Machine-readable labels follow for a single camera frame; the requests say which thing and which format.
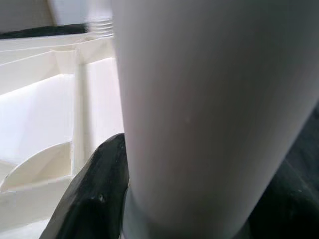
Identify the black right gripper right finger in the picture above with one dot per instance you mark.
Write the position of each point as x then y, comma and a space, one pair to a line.
294, 219

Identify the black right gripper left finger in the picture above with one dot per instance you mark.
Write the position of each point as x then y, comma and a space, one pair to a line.
87, 204

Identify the white plastic ribbed table top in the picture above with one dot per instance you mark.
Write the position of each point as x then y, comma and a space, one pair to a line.
37, 112

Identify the white tapered plastic table leg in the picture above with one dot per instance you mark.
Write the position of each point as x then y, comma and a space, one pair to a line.
102, 25
199, 99

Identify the black table cloth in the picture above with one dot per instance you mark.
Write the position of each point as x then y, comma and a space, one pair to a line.
37, 31

